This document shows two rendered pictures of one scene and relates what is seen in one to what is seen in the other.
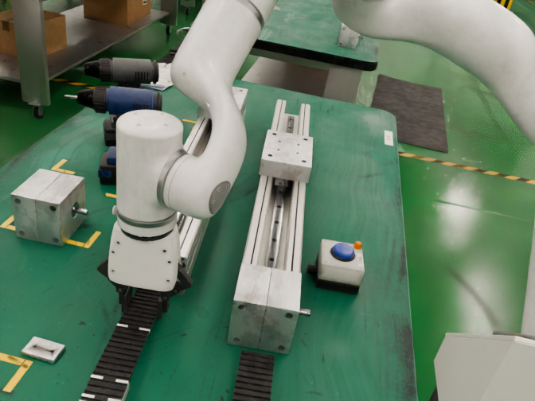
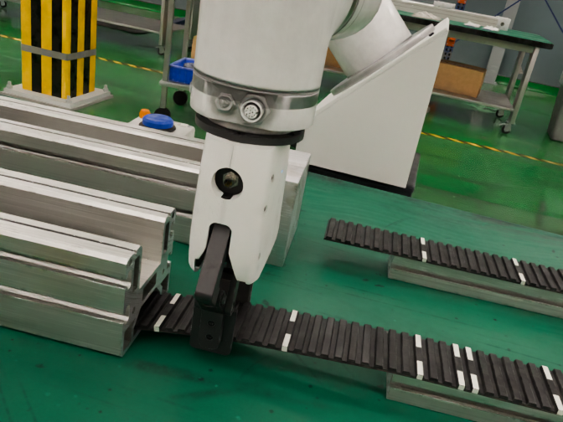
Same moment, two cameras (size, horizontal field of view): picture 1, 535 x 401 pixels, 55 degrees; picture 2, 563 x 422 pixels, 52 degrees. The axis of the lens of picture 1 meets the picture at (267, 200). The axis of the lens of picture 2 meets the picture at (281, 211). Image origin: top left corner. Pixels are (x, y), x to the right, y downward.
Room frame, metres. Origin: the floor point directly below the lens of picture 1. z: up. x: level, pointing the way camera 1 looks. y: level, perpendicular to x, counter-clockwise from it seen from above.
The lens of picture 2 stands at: (0.52, 0.54, 1.07)
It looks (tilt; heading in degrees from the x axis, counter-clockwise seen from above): 24 degrees down; 276
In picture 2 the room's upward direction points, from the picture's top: 10 degrees clockwise
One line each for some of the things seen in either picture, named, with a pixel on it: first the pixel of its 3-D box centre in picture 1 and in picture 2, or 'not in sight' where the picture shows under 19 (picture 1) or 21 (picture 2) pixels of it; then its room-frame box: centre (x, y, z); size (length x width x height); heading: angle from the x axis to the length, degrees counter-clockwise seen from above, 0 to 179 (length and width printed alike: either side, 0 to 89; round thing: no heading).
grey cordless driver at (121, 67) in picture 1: (116, 101); not in sight; (1.18, 0.41, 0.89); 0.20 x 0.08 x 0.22; 113
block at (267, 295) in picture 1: (271, 309); (259, 195); (0.61, -0.04, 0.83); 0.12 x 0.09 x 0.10; 90
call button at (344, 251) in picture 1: (343, 252); (157, 124); (0.78, -0.16, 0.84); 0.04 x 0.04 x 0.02
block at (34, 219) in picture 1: (56, 208); not in sight; (0.78, 0.39, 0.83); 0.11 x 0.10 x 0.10; 87
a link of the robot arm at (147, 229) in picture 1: (146, 213); (253, 99); (0.59, 0.17, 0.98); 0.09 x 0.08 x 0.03; 90
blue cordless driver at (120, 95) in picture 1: (114, 134); not in sight; (1.00, 0.35, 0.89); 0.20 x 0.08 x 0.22; 103
